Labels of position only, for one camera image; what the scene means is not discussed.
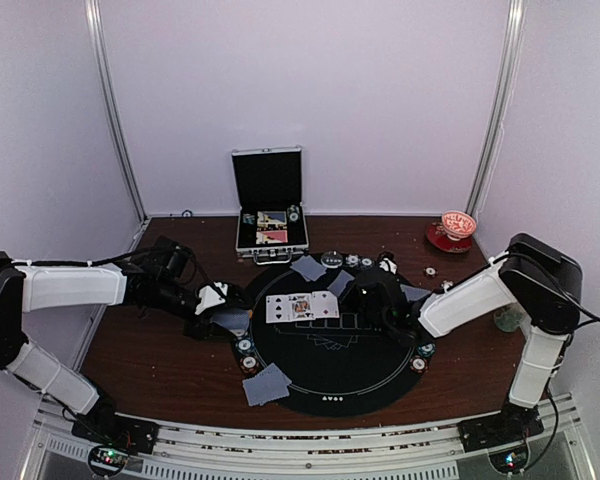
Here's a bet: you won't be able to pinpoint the aluminium poker case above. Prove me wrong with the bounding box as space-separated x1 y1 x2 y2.
231 145 309 266

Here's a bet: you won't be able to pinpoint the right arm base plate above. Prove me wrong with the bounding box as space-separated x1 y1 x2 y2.
457 411 544 452

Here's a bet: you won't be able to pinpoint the blue card deck box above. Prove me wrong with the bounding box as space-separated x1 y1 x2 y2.
257 211 287 228

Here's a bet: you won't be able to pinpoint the round black poker mat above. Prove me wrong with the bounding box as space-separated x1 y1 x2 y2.
238 265 434 417

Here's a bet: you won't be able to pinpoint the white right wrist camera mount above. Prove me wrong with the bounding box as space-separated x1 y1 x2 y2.
378 257 398 274

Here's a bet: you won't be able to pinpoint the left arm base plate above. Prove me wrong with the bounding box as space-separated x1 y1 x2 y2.
71 416 159 455

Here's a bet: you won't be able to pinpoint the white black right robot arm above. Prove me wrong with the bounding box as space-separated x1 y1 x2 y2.
339 233 583 442

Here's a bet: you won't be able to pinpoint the blue patterned card deck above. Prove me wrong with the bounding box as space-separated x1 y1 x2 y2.
211 308 250 337

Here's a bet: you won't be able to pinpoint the teal chip stack in case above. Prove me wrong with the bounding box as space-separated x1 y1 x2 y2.
242 214 256 225

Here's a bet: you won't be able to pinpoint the blue chips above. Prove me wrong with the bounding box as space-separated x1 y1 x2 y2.
345 254 360 268

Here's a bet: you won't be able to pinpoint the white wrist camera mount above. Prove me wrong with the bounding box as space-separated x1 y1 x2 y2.
378 257 398 274
195 282 228 316

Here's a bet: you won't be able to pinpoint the red card deck box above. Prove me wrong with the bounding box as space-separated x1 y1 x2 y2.
256 230 288 245

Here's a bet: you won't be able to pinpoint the left aluminium frame post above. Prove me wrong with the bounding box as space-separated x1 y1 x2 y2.
84 0 147 222

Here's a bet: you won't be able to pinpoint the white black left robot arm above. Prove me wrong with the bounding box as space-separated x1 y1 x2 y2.
0 237 253 444

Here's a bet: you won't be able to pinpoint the clear dealer button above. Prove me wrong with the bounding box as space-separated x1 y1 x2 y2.
320 251 344 269

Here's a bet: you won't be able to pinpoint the red saucer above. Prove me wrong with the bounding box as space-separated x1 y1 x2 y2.
426 222 473 254

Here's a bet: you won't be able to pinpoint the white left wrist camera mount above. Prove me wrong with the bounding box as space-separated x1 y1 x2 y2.
195 282 228 316

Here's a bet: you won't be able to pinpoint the king of clubs card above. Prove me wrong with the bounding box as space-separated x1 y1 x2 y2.
289 294 314 321

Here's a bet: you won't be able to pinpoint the green chip stack in case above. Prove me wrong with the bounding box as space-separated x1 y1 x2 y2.
287 205 300 223

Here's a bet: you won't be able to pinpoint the aluminium frame post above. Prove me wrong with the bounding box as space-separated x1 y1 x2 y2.
465 0 526 218
84 0 147 222

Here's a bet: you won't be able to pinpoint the red patterned bowl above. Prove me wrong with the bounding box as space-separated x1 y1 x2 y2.
441 210 477 241

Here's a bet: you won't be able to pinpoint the right aluminium frame post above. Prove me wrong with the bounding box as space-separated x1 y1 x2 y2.
465 0 526 218

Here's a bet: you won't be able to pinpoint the diamond face-up card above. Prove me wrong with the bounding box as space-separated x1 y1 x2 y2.
311 290 340 319

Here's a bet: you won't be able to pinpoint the three of spades card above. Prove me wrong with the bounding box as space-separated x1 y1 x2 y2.
265 295 291 324

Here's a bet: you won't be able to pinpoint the green chips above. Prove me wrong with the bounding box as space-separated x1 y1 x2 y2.
235 337 254 356
359 257 374 270
417 342 436 358

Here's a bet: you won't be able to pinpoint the orange chips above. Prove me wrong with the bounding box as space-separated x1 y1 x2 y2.
239 355 260 376
409 355 428 375

